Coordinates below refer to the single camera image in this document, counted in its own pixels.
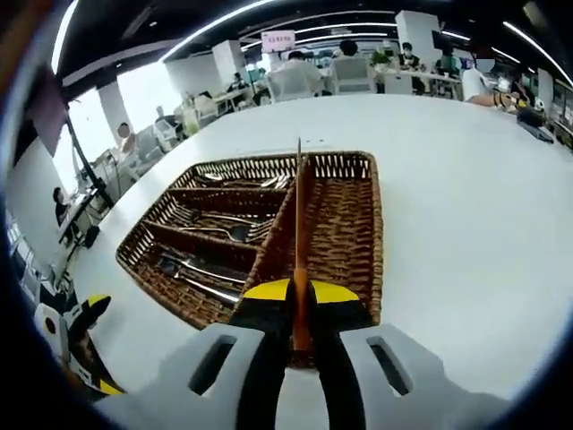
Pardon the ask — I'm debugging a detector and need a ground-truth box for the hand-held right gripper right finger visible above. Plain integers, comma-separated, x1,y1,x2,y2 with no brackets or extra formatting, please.
311,280,509,430

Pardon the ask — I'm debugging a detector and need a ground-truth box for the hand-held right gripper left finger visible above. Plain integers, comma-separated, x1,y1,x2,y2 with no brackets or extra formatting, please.
91,278,299,430

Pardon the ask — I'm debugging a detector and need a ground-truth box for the brown wicker storage basket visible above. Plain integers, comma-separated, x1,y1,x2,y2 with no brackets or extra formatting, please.
115,150,385,371

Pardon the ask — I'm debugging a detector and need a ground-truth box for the black stand pole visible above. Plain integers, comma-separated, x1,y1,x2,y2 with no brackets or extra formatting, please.
64,100,115,210

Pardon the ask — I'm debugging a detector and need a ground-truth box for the dark board on stand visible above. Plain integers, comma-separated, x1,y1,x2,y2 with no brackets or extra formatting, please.
26,66,68,158

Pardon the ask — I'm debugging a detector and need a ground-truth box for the white office chair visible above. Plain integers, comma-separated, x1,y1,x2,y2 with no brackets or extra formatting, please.
330,56,375,95
267,66,323,102

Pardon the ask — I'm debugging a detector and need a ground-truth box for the dark cloth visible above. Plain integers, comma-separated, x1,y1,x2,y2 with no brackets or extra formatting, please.
514,107,556,144

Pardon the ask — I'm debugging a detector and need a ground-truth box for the ceiling light strip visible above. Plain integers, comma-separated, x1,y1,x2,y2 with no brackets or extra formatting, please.
158,0,278,64

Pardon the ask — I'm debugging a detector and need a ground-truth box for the pink hanging sign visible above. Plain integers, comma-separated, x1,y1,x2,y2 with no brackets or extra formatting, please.
261,30,296,54

